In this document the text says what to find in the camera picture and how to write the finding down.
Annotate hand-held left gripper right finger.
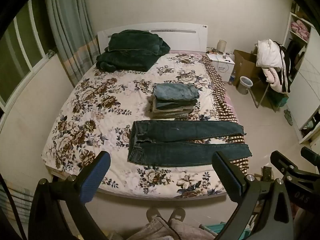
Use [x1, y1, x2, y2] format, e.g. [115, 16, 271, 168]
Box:
[212, 151, 294, 240]

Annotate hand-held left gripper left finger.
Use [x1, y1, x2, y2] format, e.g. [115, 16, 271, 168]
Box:
[27, 151, 111, 240]

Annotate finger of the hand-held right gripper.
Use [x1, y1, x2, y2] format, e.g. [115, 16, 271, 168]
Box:
[271, 151, 300, 180]
[301, 147, 320, 167]

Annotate dark blue jeans pants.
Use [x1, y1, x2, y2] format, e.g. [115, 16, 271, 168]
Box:
[127, 120, 252, 167]

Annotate patterned grey folded pants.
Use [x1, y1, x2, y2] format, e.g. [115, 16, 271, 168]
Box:
[151, 111, 194, 120]

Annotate beige folded pants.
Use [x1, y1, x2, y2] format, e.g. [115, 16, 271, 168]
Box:
[152, 104, 195, 115]

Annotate small brown box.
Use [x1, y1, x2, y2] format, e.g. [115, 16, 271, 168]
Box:
[261, 166, 273, 182]

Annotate pair of grey green slippers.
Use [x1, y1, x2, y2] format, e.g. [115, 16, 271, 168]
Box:
[284, 109, 294, 126]

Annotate teal plastic crate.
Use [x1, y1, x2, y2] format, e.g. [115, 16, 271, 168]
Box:
[200, 221, 250, 237]

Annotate grey slipper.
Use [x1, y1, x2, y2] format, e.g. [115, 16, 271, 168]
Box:
[146, 207, 163, 224]
[169, 207, 186, 224]

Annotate white wardrobe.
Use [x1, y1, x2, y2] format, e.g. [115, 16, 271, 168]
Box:
[282, 2, 320, 144]

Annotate person's left leg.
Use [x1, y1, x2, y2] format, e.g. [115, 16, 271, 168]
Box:
[125, 217, 170, 240]

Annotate grey radiator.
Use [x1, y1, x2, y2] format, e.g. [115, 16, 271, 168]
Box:
[0, 180, 35, 223]

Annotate pale pink garment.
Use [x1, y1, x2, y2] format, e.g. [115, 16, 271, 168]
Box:
[262, 66, 285, 93]

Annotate grey trash bin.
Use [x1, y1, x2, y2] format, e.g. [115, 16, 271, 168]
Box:
[236, 76, 253, 95]

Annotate brown checkered sheet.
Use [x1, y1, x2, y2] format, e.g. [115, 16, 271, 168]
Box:
[201, 55, 250, 175]

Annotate black white striped garment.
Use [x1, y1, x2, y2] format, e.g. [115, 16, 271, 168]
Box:
[276, 42, 293, 93]

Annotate light blue folded jeans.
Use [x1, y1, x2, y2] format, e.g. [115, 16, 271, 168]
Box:
[152, 83, 200, 100]

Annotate brown cardboard box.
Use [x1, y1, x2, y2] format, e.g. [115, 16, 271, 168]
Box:
[233, 49, 262, 88]

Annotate white jacket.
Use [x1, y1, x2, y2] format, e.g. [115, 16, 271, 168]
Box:
[256, 39, 283, 68]

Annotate white nightstand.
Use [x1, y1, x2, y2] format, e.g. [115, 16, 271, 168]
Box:
[206, 52, 235, 82]

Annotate pink folded bedding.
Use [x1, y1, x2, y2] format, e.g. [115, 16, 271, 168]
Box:
[290, 20, 312, 40]

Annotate cream table lamp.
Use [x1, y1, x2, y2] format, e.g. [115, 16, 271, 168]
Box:
[216, 39, 227, 53]

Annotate dark green blanket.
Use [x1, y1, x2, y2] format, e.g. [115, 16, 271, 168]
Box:
[96, 30, 171, 72]

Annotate bed with floral sheet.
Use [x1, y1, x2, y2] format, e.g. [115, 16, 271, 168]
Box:
[50, 22, 228, 200]

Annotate grey green curtain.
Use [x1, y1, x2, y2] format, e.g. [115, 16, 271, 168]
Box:
[44, 0, 100, 88]

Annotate metal frame chair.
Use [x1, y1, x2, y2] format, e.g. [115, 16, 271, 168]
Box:
[249, 80, 289, 112]

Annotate black cable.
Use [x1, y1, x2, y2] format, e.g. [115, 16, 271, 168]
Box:
[0, 172, 27, 240]

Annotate white frame window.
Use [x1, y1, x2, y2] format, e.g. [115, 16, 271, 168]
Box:
[0, 0, 54, 110]

